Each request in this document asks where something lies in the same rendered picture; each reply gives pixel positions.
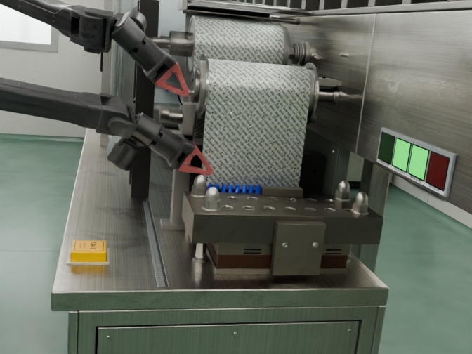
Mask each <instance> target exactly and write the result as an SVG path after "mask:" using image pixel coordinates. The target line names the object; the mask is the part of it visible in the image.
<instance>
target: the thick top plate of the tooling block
mask: <svg viewBox="0 0 472 354"><path fill-rule="evenodd" d="M191 192H192V191H184V192H183V210H182V218H183V222H184V224H185V226H186V229H187V232H188V234H189V237H190V240H191V242H192V243H224V244H273V240H274V233H275V222H276V221H322V222H323V223H325V224H326V228H325V234H324V243H323V244H380V240H381V231H382V227H383V222H384V218H383V217H382V216H380V215H379V214H378V213H376V212H375V211H373V210H372V209H370V208H369V207H367V211H368V214H367V215H359V214H354V213H352V212H351V211H350V210H351V209H352V208H353V202H354V201H355V197H354V196H350V197H349V198H350V201H349V202H342V201H339V200H336V199H334V197H335V196H336V195H303V197H271V196H262V195H261V194H260V193H241V192H220V193H219V199H220V200H221V201H220V208H221V210H220V211H205V210H203V209H202V207H203V203H204V198H205V197H193V196H191V195H190V194H191Z"/></svg>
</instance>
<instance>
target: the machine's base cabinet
mask: <svg viewBox="0 0 472 354"><path fill-rule="evenodd" d="M385 311H386V306H385V305H383V306H306V307H267V308H191V309H152V310H75V311H69V315H68V340H67V354H378V352H379V344H380V340H381V332H382V327H383V323H384V315H385Z"/></svg>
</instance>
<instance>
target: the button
mask: <svg viewBox="0 0 472 354"><path fill-rule="evenodd" d="M106 258H107V241H106V240H73V241H72V248H71V253H70V262H106Z"/></svg>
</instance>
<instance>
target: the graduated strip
mask: <svg viewBox="0 0 472 354"><path fill-rule="evenodd" d="M142 205H143V212H144V216H145V223H146V228H147V235H148V239H149V243H150V251H151V254H152V262H153V266H154V270H155V277H156V281H157V287H169V283H168V280H167V276H166V271H165V267H164V262H163V258H162V253H161V249H160V245H159V240H158V236H157V231H156V227H155V222H154V218H153V215H152V209H151V206H150V202H142Z"/></svg>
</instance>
